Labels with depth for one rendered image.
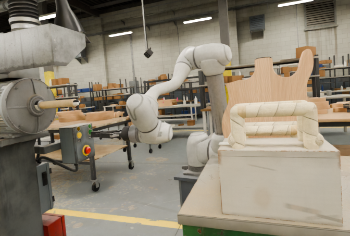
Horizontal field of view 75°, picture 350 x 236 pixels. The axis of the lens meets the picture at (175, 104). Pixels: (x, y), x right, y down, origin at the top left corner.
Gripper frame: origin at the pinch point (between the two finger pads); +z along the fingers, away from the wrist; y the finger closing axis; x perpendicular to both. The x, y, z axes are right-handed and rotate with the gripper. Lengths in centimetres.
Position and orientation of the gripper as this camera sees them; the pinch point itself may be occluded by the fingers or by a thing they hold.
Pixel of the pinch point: (97, 134)
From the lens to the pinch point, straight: 128.3
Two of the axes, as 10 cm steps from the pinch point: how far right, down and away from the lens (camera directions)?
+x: -0.8, -10.0, -0.5
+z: -9.5, 0.6, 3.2
